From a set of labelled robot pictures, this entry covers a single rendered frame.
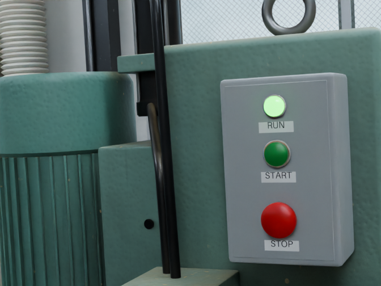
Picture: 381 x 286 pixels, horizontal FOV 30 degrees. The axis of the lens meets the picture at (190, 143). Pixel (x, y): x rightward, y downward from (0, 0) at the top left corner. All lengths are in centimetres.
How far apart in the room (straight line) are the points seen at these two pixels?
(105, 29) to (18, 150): 145
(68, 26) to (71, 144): 163
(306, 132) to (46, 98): 33
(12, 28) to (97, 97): 153
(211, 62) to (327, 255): 21
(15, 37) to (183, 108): 166
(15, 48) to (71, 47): 20
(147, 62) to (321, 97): 26
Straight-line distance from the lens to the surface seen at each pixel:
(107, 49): 223
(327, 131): 58
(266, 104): 59
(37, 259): 83
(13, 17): 232
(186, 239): 70
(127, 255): 78
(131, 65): 79
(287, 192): 59
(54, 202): 80
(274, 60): 65
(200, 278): 66
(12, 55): 231
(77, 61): 239
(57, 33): 244
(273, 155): 59
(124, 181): 77
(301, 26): 76
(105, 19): 224
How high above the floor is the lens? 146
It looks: 3 degrees down
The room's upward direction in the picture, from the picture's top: 3 degrees counter-clockwise
